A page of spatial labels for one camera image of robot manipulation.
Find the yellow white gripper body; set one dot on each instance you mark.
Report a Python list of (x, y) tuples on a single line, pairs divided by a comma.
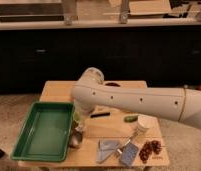
[(78, 122)]

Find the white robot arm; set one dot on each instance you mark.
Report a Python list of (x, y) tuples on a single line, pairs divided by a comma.
[(175, 104)]

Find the wooden block brush black bristles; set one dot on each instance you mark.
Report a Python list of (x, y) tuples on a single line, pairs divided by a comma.
[(100, 112)]

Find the green plastic tray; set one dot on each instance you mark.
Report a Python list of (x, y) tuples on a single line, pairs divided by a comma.
[(44, 136)]

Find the metal cup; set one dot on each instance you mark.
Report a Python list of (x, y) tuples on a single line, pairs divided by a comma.
[(76, 139)]

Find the blue folded cloth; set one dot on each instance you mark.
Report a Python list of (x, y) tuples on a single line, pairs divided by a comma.
[(105, 149)]

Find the dark brown bowl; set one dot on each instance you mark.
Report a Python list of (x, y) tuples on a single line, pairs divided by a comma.
[(112, 84)]

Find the small green vegetable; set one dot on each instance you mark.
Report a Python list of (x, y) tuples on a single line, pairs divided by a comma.
[(130, 119)]

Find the blue sponge scraper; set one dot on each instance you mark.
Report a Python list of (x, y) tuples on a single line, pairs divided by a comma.
[(127, 153)]

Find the white jar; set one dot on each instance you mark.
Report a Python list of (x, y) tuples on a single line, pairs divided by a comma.
[(144, 123)]

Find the brown grape bunch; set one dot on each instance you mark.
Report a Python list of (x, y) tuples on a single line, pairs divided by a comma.
[(148, 148)]

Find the dark cabinet counter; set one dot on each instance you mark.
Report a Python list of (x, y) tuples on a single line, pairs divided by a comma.
[(32, 53)]

